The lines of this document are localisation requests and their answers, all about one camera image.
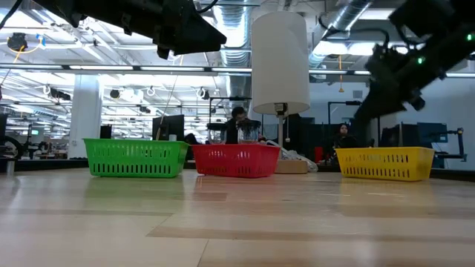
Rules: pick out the yellow plastic basket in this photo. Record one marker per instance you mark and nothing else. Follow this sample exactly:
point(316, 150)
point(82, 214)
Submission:
point(386, 163)

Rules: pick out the small black speaker box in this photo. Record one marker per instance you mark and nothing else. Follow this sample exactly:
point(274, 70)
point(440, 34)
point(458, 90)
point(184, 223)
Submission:
point(105, 132)

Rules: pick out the green plastic basket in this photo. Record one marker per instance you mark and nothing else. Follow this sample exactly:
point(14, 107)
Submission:
point(133, 157)

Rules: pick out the black computer monitor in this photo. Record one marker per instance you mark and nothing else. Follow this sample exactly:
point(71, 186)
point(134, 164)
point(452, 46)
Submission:
point(168, 126)

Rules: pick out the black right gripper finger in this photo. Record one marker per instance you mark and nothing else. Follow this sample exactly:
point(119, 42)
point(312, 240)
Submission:
point(382, 104)

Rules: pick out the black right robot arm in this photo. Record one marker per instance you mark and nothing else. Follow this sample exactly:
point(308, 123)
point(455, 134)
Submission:
point(445, 33)

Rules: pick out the blue black machine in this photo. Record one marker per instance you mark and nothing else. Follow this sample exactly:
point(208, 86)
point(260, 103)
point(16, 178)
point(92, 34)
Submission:
point(432, 133)

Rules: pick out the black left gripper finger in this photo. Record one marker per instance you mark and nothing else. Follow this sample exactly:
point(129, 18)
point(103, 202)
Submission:
point(193, 35)

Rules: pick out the person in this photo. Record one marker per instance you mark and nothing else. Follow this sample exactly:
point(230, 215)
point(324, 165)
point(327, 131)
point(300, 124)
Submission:
point(343, 141)
point(233, 130)
point(192, 139)

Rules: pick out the black metal stand frame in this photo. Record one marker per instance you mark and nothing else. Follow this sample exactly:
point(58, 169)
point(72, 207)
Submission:
point(352, 102)

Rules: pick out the red plastic basket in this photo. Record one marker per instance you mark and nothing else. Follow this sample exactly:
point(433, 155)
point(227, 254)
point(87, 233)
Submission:
point(237, 161)

